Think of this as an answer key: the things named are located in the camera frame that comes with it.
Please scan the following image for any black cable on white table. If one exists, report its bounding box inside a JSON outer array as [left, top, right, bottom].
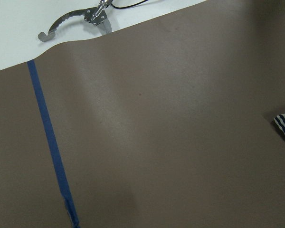
[[110, 0, 150, 10]]

